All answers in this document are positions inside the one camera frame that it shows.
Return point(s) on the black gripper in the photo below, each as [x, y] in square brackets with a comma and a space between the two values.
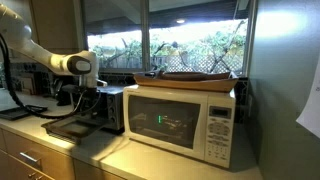
[89, 96]

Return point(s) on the silver toaster oven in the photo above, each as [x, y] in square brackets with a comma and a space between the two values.
[113, 106]

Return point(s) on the white microwave oven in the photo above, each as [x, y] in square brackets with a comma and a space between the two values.
[166, 123]

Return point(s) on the wooden cutting board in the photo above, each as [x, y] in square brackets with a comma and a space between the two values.
[28, 83]

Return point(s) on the black flat tray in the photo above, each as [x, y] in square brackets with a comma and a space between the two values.
[16, 112]

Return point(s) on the wooden drawer front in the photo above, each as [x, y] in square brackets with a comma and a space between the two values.
[50, 160]

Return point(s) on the dark wooden dish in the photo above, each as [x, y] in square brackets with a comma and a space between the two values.
[186, 76]

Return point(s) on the wooden serving tray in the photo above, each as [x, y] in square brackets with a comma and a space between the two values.
[200, 85]

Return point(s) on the porch ceiling lamp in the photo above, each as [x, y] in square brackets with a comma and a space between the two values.
[180, 21]

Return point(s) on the grey window frame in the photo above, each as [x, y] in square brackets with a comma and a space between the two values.
[144, 33]

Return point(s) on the wall calendar paper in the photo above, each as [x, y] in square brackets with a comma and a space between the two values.
[311, 110]

